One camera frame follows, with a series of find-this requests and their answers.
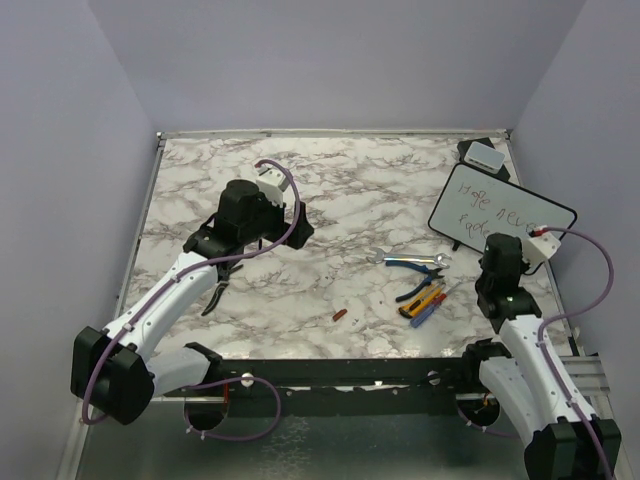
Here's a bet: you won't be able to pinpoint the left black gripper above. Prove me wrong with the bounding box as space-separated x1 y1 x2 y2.
240 189 314 248

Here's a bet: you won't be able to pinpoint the red marker cap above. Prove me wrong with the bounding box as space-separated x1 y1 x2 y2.
332 309 347 322

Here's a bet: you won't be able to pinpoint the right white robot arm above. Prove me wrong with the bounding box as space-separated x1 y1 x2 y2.
459 226 621 479

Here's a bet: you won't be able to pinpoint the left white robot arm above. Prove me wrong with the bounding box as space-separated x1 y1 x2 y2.
70 170 314 425

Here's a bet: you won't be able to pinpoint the black framed whiteboard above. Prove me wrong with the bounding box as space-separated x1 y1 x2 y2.
428 163 578 252

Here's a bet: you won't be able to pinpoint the silver open-end wrench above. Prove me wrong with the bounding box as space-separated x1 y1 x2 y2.
366 247 452 269

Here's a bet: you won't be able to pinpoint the yellow utility knife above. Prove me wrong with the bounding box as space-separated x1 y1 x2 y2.
398 281 446 319

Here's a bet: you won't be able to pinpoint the red blue screwdriver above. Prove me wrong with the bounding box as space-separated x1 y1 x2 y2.
410 281 463 328

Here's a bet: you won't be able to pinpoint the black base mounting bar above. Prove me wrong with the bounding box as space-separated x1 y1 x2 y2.
201 339 511 417

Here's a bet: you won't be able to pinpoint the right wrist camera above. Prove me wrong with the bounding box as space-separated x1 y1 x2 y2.
522 231 561 275

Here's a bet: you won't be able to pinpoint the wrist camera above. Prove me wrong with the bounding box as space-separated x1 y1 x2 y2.
522 231 561 275
256 165 290 208

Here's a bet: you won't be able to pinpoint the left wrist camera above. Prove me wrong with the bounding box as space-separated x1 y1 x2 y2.
256 165 290 208

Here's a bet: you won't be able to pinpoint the blue handled pliers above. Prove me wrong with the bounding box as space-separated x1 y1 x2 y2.
384 257 446 304

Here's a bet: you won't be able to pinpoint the white network switch box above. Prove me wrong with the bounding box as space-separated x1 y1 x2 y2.
462 141 505 175

